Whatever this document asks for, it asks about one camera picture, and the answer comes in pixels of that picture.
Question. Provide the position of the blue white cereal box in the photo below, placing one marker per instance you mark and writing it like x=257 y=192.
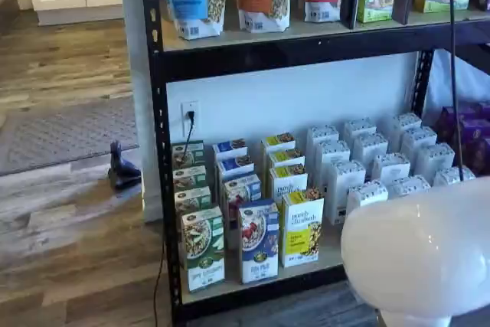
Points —
x=241 y=189
x=233 y=166
x=258 y=242
x=227 y=148

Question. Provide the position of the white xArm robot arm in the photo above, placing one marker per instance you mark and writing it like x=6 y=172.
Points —
x=421 y=246

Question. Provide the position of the purple box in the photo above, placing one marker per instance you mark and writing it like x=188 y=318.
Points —
x=448 y=124
x=478 y=110
x=476 y=143

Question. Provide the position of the green white cereal box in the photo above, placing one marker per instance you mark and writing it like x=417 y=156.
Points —
x=203 y=250
x=191 y=198
x=187 y=152
x=189 y=177

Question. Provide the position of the black metal shelf rack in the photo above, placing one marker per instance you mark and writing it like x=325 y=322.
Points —
x=157 y=112

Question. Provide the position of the white translucent plastic sheet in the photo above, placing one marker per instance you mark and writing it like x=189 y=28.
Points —
x=467 y=82

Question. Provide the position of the grey patterned rug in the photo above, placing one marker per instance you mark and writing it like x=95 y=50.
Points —
x=65 y=135

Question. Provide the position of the dark brown wooden furniture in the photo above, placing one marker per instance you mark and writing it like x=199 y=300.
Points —
x=7 y=5

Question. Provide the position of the white wall outlet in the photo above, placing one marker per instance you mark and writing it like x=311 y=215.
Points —
x=184 y=106

